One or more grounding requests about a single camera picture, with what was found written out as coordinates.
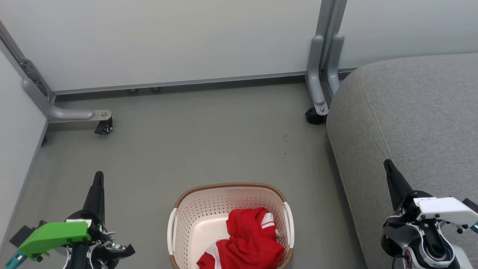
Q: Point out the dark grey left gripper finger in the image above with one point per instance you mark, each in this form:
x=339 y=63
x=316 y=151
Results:
x=96 y=196

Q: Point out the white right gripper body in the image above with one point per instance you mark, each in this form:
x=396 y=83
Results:
x=444 y=210

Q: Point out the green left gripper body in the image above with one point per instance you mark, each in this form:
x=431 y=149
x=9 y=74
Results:
x=56 y=233

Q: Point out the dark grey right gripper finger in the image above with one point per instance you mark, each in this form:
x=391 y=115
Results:
x=396 y=186

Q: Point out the red and white garment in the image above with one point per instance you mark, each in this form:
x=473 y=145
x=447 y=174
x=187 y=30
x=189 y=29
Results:
x=250 y=243

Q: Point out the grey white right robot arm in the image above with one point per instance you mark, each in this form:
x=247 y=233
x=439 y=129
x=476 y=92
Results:
x=425 y=248

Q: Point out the grey fabric sofa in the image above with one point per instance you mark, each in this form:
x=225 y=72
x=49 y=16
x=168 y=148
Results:
x=418 y=119

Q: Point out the black caster wheel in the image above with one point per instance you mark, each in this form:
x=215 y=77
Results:
x=313 y=116
x=104 y=127

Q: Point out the long grey partition foot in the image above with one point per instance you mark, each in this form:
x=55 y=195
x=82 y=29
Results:
x=67 y=114

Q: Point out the white perforated laundry basket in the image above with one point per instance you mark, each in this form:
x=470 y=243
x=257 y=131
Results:
x=201 y=216

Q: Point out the grey curved partition foot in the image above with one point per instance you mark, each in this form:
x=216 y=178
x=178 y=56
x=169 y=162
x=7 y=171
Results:
x=333 y=63
x=315 y=74

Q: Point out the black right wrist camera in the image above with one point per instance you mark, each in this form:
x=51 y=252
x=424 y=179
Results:
x=471 y=204

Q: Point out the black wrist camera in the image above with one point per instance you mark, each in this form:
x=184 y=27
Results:
x=471 y=204
x=22 y=233

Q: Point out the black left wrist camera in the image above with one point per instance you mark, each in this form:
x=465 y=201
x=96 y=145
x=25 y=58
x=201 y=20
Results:
x=22 y=233

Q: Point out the grey partition bottom rail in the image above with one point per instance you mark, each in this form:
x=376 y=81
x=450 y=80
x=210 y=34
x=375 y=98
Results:
x=186 y=82

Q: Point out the grey partition post with bracket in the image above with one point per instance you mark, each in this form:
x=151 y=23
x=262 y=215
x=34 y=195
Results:
x=26 y=63

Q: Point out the grey double partition post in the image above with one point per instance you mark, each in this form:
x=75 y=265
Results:
x=329 y=18

